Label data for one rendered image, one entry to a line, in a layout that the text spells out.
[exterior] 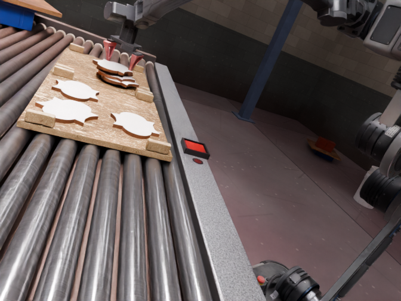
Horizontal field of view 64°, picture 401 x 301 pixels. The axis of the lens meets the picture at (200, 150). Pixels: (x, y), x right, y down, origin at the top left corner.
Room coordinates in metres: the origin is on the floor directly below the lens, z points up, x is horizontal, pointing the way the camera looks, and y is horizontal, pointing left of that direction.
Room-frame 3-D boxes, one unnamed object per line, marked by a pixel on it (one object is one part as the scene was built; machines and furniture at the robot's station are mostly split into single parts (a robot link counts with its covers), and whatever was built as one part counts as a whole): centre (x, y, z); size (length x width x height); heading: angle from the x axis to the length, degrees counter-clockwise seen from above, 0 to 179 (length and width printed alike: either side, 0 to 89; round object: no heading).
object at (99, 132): (0.86, 0.30, 0.93); 0.41 x 0.35 x 0.02; 23
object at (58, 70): (0.98, 0.50, 0.95); 0.06 x 0.02 x 0.03; 113
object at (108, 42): (1.21, 0.44, 1.03); 0.07 x 0.07 x 0.09; 84
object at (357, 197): (3.81, -2.11, 0.19); 0.30 x 0.30 x 0.37
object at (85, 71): (1.24, 0.46, 0.93); 0.41 x 0.35 x 0.02; 23
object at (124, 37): (1.20, 0.41, 1.10); 0.10 x 0.07 x 0.07; 84
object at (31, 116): (0.63, 0.35, 0.95); 0.06 x 0.02 x 0.03; 113
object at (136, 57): (1.20, 0.37, 1.03); 0.07 x 0.07 x 0.09; 84
